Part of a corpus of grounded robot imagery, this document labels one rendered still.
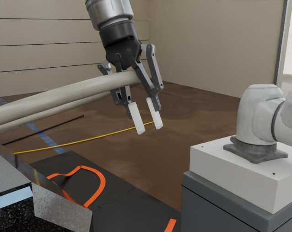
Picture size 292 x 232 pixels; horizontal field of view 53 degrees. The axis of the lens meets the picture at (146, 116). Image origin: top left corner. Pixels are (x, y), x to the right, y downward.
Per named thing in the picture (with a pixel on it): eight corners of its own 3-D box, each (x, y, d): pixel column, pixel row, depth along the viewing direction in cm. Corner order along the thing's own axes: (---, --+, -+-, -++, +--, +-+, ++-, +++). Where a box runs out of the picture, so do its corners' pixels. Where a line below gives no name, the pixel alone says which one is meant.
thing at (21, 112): (-99, 162, 67) (-104, 150, 66) (66, 111, 106) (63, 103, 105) (7, 118, 37) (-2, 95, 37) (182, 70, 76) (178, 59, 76)
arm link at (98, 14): (98, 11, 68) (107, 36, 68) (77, 4, 59) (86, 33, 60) (132, -6, 64) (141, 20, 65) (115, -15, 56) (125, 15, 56)
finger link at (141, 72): (129, 52, 64) (134, 48, 64) (154, 96, 64) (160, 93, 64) (122, 51, 61) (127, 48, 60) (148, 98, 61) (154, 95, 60)
